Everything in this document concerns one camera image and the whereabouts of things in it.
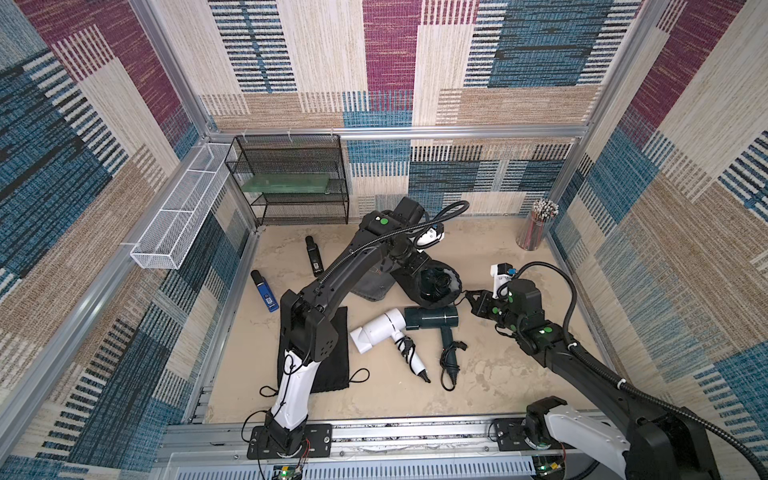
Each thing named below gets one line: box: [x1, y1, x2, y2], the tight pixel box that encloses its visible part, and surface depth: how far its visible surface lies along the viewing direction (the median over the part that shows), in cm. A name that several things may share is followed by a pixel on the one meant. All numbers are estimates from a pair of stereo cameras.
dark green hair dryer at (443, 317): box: [404, 304, 468, 392], surface depth 90 cm
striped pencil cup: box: [516, 199, 559, 251], surface depth 103 cm
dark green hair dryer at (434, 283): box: [419, 268, 452, 301], surface depth 88 cm
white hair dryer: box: [350, 308, 431, 384], surface depth 88 cm
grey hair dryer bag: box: [352, 266, 396, 302], surface depth 102 cm
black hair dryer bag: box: [390, 260, 462, 309], surface depth 85 cm
